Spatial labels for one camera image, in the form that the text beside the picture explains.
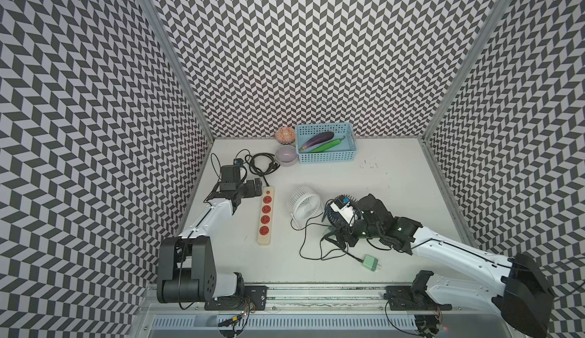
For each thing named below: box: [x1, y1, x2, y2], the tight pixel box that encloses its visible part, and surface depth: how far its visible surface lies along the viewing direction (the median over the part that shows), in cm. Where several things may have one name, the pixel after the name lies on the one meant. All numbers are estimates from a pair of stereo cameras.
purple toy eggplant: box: [300, 131, 335, 151], surface depth 114 cm
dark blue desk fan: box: [326, 194, 358, 237], surface depth 69 cm
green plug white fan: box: [362, 254, 382, 272], surface depth 80 cm
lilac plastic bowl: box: [274, 144, 298, 167], surface depth 107 cm
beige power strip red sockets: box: [257, 185, 275, 246], surface depth 90 cm
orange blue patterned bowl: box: [274, 126, 296, 146], surface depth 122 cm
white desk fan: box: [286, 184, 324, 230], surface depth 86 cm
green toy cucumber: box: [310, 135, 346, 154], surface depth 114 cm
